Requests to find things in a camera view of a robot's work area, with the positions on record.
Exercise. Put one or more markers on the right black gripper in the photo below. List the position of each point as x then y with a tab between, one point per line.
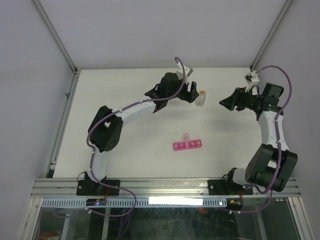
236	99

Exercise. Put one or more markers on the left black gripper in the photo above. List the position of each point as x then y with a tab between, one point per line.
190	97

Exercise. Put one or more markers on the clear pill bottle orange cap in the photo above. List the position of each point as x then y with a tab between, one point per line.
200	100

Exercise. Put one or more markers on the pink pill organizer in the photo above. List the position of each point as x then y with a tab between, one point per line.
187	143

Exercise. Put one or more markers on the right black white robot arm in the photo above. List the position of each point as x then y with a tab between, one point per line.
273	163

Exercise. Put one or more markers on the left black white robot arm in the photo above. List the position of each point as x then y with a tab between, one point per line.
104	132

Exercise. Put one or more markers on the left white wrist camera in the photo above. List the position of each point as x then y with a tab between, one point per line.
183	72

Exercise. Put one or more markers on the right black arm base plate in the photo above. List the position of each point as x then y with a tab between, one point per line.
221	187

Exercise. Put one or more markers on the aluminium mounting rail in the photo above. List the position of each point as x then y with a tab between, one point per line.
141	187

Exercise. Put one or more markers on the right aluminium frame post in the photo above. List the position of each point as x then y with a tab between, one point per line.
271	33

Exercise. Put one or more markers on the aluminium frame post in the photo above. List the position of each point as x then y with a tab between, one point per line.
271	33
54	34

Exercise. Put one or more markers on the grey slotted cable duct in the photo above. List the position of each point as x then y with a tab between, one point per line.
144	202

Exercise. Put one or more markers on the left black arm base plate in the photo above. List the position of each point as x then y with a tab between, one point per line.
88	187

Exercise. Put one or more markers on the left aluminium frame post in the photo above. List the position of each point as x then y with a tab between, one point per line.
54	34

